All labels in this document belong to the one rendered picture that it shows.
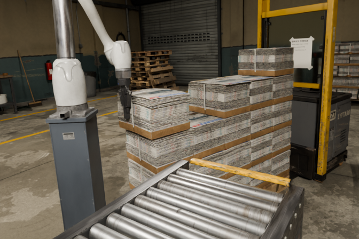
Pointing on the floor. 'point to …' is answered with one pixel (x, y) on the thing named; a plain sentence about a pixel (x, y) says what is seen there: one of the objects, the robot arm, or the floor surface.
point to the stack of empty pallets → (141, 73)
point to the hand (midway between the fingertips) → (126, 112)
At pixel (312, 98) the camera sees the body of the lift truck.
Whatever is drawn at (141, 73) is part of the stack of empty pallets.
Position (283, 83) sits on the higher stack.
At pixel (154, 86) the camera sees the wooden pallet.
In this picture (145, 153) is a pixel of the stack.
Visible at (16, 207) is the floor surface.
